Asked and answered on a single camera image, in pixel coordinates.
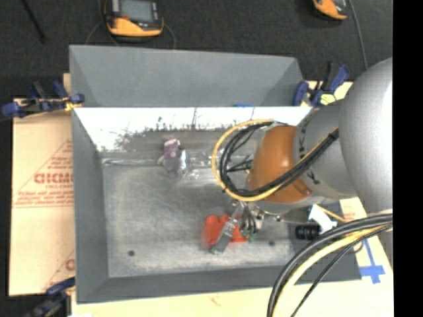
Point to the red-orange toy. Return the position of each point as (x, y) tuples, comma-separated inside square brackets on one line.
[(214, 227)]

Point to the black cylinder on white bracket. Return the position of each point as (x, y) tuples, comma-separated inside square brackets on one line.
[(307, 232)]

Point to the grey metal bin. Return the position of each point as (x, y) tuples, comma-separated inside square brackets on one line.
[(158, 210)]

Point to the brown cardboard board red print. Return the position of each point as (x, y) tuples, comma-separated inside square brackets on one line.
[(39, 210)]

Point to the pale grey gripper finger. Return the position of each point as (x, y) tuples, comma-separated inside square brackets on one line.
[(222, 240)]

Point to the clear bottle with purple cap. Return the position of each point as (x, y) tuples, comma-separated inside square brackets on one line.
[(173, 161)]

